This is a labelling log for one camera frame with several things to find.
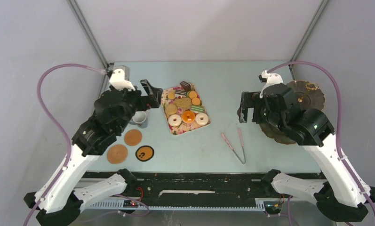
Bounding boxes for small yellow cookie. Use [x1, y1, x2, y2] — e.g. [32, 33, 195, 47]
[168, 91, 176, 100]

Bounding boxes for three tier black cake stand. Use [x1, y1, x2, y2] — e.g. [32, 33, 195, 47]
[259, 80, 326, 145]

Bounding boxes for green striped cake slice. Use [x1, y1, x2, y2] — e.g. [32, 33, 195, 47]
[190, 105, 205, 113]

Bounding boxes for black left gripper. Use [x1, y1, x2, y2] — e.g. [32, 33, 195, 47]
[114, 79, 162, 133]

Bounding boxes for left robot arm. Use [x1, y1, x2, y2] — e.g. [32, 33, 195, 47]
[24, 80, 163, 226]

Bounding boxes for floral rectangular tray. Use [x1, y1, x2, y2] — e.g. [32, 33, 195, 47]
[161, 81, 211, 136]

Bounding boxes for white donut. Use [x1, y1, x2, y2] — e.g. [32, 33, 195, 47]
[168, 114, 182, 127]
[195, 113, 209, 126]

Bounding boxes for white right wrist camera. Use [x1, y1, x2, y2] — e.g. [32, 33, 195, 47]
[258, 70, 284, 98]

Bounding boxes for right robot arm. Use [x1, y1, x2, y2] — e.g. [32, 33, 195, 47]
[237, 83, 375, 222]

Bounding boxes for wooden round coaster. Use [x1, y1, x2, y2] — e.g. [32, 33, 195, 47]
[107, 145, 128, 164]
[124, 129, 143, 146]

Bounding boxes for lower wooden round coaster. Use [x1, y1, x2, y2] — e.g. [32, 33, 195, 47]
[107, 145, 128, 164]

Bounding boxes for orange round biscuit lower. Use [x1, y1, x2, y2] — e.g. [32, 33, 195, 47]
[191, 97, 201, 106]

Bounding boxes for pink handled metal tongs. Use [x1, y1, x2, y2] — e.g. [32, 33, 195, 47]
[220, 127, 247, 165]

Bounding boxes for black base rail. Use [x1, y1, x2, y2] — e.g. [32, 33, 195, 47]
[81, 170, 328, 209]

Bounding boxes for striped chocolate cake slice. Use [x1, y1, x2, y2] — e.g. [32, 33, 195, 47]
[174, 90, 187, 97]

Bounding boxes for orange question mark coaster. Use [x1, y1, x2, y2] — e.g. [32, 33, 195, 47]
[135, 145, 155, 162]

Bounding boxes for chocolate cake piece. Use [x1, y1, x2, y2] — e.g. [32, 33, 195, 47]
[180, 81, 192, 92]

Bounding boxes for blue grey mug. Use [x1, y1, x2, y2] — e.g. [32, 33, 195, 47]
[129, 111, 148, 129]

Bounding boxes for upper wooden round coaster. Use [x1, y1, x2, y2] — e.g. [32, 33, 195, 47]
[124, 129, 143, 146]

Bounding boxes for brown oval cookie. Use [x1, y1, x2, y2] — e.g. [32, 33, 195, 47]
[173, 97, 192, 109]

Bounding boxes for orange round biscuit upper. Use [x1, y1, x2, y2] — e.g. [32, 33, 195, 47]
[187, 90, 198, 99]

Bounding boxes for tan round cookie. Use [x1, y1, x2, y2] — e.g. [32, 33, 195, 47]
[165, 103, 178, 115]

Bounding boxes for orange round biscuit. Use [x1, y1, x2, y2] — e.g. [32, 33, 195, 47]
[187, 90, 198, 99]
[191, 97, 201, 106]

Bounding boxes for orange glazed donut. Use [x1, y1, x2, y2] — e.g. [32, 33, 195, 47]
[181, 110, 196, 124]

